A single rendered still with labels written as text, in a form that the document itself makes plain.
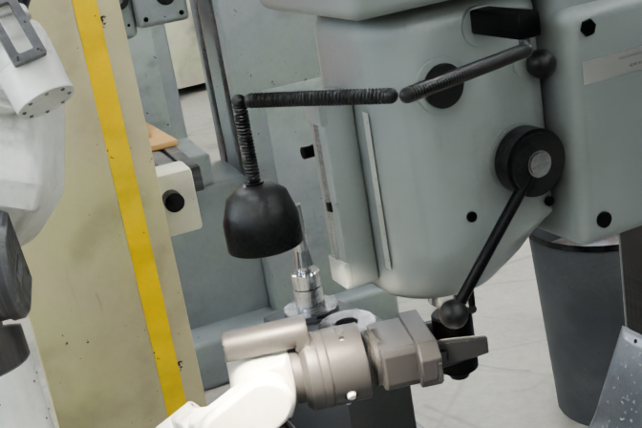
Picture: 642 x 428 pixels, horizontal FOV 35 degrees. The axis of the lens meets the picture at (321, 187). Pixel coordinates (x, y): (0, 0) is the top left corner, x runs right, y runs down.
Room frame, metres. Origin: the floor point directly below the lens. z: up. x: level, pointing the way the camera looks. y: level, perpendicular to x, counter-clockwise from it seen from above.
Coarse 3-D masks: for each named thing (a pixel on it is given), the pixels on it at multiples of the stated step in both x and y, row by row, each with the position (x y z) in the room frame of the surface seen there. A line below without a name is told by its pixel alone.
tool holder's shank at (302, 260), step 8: (304, 232) 1.52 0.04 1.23; (304, 240) 1.51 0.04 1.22; (296, 248) 1.51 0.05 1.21; (304, 248) 1.51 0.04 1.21; (296, 256) 1.51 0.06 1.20; (304, 256) 1.51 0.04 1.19; (296, 264) 1.51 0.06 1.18; (304, 264) 1.51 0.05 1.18; (312, 264) 1.52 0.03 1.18; (304, 272) 1.51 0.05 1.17
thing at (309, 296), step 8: (312, 280) 1.50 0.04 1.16; (320, 280) 1.52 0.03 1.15; (296, 288) 1.51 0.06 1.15; (304, 288) 1.50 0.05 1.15; (312, 288) 1.50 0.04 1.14; (320, 288) 1.51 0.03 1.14; (296, 296) 1.51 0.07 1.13; (304, 296) 1.50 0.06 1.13; (312, 296) 1.50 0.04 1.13; (320, 296) 1.51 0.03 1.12; (296, 304) 1.51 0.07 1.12; (304, 304) 1.50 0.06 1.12; (312, 304) 1.50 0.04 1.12; (320, 304) 1.51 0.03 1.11
